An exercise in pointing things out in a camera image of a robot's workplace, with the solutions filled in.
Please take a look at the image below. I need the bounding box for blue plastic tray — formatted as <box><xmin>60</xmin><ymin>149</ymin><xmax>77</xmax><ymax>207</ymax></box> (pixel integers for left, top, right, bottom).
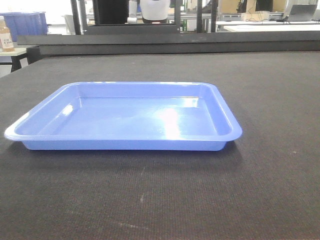
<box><xmin>4</xmin><ymin>81</ymin><xmax>243</xmax><ymax>151</ymax></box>

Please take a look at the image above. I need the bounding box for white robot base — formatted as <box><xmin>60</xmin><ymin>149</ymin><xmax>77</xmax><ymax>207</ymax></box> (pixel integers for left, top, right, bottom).
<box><xmin>127</xmin><ymin>0</ymin><xmax>171</xmax><ymax>24</ymax></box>

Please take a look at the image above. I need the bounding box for white background desk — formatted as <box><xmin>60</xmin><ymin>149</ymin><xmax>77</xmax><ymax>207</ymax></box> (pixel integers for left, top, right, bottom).
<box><xmin>216</xmin><ymin>21</ymin><xmax>320</xmax><ymax>33</ymax></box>

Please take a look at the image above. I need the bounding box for cardboard box in background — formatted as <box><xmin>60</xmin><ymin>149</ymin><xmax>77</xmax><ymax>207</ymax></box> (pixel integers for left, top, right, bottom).
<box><xmin>241</xmin><ymin>10</ymin><xmax>270</xmax><ymax>22</ymax></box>

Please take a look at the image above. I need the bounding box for blue crate in background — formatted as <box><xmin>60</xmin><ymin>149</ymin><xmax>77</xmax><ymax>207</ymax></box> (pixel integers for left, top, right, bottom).
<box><xmin>0</xmin><ymin>11</ymin><xmax>48</xmax><ymax>42</ymax></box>

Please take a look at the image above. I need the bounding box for grey laptop on desk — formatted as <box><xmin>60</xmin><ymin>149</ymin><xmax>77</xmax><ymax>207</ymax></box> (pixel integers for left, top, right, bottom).
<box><xmin>282</xmin><ymin>4</ymin><xmax>317</xmax><ymax>22</ymax></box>

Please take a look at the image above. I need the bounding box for black metal frame rack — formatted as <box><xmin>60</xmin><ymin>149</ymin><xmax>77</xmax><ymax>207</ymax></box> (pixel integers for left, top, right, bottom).
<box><xmin>70</xmin><ymin>0</ymin><xmax>219</xmax><ymax>36</ymax></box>

